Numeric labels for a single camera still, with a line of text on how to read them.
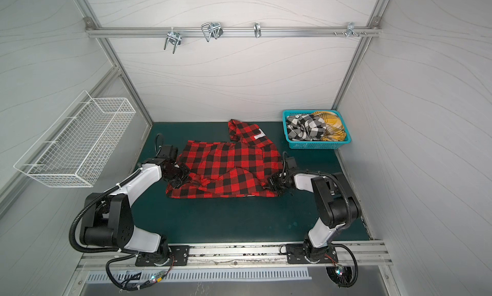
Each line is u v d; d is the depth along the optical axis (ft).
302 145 3.40
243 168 3.23
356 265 2.30
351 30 2.51
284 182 2.35
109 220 1.42
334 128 3.41
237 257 2.46
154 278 2.22
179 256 2.41
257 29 2.56
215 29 2.47
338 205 1.56
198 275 2.30
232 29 2.61
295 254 2.41
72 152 2.20
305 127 3.53
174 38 2.62
